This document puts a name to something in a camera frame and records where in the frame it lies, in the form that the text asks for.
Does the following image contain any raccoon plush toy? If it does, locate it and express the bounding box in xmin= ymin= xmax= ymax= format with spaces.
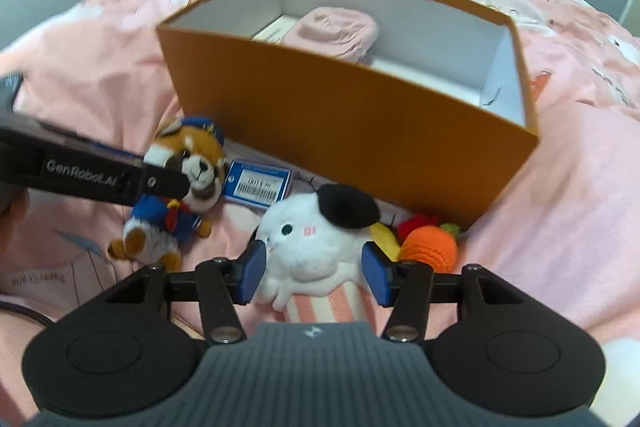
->
xmin=106 ymin=116 xmax=232 ymax=273

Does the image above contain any pink printed blanket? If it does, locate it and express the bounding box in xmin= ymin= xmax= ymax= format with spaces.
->
xmin=0 ymin=0 xmax=640 ymax=427

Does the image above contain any blue barcode tag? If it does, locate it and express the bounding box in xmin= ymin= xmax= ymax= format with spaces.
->
xmin=220 ymin=158 xmax=293 ymax=206

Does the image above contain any orange cardboard box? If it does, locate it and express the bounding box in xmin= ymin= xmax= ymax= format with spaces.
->
xmin=156 ymin=0 xmax=540 ymax=230

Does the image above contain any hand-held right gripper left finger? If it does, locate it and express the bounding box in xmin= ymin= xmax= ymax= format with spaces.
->
xmin=107 ymin=239 xmax=267 ymax=343

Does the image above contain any yellow crocheted banana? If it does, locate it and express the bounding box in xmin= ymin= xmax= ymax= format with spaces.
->
xmin=370 ymin=222 xmax=402 ymax=264

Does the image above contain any pink plush item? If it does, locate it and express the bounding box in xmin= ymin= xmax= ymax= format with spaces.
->
xmin=282 ymin=6 xmax=378 ymax=65

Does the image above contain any grey cable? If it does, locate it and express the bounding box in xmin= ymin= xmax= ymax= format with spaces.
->
xmin=0 ymin=299 xmax=57 ymax=329

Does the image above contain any orange crocheted fruit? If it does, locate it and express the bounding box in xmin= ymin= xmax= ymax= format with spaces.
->
xmin=398 ymin=223 xmax=461 ymax=273

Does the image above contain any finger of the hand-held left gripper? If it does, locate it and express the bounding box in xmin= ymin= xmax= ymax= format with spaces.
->
xmin=134 ymin=159 xmax=192 ymax=201
xmin=60 ymin=133 xmax=147 ymax=164

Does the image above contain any red crocheted fruit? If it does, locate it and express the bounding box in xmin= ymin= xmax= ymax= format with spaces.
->
xmin=395 ymin=213 xmax=442 ymax=240

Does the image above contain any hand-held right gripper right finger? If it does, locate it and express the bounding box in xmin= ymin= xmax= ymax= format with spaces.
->
xmin=361 ymin=241 xmax=527 ymax=342

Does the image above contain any white plush toy black beret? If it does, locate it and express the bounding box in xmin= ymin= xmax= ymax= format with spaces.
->
xmin=250 ymin=184 xmax=382 ymax=325

